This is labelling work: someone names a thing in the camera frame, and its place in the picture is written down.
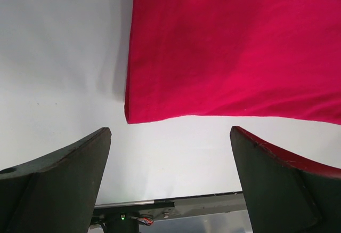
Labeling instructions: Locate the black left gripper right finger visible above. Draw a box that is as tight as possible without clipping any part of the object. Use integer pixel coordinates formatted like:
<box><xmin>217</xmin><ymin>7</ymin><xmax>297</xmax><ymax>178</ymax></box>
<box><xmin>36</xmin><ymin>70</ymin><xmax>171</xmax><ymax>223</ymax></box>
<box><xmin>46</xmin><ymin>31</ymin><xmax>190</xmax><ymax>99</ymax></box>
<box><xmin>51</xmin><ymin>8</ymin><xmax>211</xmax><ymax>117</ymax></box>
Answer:
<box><xmin>230</xmin><ymin>126</ymin><xmax>340</xmax><ymax>232</ymax></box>

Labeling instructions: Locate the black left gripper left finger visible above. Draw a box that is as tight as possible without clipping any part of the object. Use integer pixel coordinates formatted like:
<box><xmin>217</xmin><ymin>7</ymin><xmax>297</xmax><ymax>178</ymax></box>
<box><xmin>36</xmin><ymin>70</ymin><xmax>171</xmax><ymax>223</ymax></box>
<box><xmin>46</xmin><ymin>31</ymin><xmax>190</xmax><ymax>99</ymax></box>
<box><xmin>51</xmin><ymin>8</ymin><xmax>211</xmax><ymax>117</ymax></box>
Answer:
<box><xmin>1</xmin><ymin>127</ymin><xmax>111</xmax><ymax>233</ymax></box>

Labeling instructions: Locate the red polo shirt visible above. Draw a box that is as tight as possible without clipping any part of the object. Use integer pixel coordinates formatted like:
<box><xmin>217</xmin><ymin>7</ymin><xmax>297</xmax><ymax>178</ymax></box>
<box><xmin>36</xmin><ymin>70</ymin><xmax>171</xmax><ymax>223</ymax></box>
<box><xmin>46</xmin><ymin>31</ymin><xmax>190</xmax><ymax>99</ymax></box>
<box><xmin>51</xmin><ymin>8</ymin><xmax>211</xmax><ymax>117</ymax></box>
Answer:
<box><xmin>125</xmin><ymin>0</ymin><xmax>340</xmax><ymax>124</ymax></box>

